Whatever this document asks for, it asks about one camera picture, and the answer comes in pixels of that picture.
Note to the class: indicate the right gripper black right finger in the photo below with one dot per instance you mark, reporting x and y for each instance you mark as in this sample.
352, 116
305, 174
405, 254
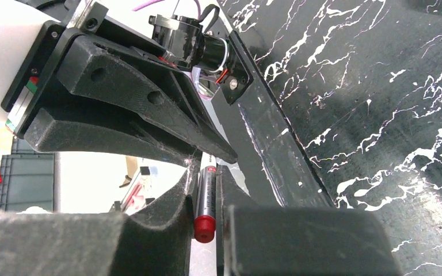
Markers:
253, 239

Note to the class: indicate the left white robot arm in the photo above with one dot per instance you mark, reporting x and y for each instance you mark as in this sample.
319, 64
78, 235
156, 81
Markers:
189, 47

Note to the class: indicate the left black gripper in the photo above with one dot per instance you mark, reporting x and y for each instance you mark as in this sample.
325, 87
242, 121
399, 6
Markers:
104, 88

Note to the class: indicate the red white marker pen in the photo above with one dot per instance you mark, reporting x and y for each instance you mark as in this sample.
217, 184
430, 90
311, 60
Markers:
205, 213

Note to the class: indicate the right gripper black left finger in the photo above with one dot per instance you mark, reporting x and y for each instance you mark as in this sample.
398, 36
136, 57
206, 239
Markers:
154, 241

